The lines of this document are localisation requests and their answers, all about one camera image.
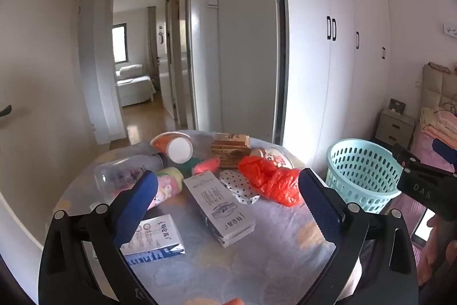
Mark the dark framed window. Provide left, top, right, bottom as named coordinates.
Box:
left=112, top=24, right=129, bottom=63

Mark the clear plastic bottle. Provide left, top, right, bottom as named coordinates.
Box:
left=94, top=151, right=165, bottom=199

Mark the red plastic bag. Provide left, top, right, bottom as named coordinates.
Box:
left=238, top=156, right=302, bottom=208

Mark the polka dot foil wrapper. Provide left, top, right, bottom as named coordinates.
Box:
left=219, top=169, right=261, bottom=206

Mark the small picture frame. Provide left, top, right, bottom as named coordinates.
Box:
left=388, top=98, right=407, bottom=114

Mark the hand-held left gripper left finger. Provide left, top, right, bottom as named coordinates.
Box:
left=37, top=170, right=168, bottom=305

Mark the tall white carton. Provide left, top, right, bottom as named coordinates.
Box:
left=183, top=172, right=256, bottom=249

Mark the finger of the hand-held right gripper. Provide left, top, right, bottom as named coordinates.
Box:
left=392, top=143, right=448, bottom=180
left=431, top=138, right=457, bottom=173

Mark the pastel printed cup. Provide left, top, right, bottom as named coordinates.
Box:
left=148, top=167, right=184, bottom=210

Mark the fan patterned tablecloth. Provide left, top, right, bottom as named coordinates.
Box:
left=53, top=129, right=358, bottom=305

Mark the beige nightstand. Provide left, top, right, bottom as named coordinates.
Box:
left=377, top=108, right=417, bottom=149

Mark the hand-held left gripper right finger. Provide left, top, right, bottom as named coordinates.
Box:
left=298, top=167, right=420, bottom=305

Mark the white wardrobe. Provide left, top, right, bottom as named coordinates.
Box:
left=278, top=0, right=390, bottom=170

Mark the person's right hand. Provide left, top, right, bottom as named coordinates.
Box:
left=417, top=215, right=457, bottom=286

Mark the orange and white paper cup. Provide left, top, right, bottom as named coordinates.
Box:
left=150, top=131, right=194, bottom=163

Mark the grey curtain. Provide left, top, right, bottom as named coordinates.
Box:
left=147, top=6, right=158, bottom=80

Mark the white hinged door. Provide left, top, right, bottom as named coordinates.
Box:
left=157, top=0, right=176, bottom=120

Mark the pink crumpled wrapper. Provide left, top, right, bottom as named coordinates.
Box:
left=192, top=158, right=221, bottom=176

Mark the bright screen smartphone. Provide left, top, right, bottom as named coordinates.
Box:
left=410, top=208, right=438, bottom=243

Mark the green plastic cup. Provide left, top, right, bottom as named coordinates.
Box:
left=178, top=157, right=201, bottom=174

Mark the pile of folded blankets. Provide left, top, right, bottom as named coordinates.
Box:
left=419, top=106, right=457, bottom=142

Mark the small white and blue carton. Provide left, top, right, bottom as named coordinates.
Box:
left=119, top=214, right=186, bottom=258

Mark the white sofa in far room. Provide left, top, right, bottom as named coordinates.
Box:
left=115, top=64, right=157, bottom=108

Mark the teal plastic basket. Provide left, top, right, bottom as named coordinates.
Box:
left=326, top=138, right=404, bottom=214

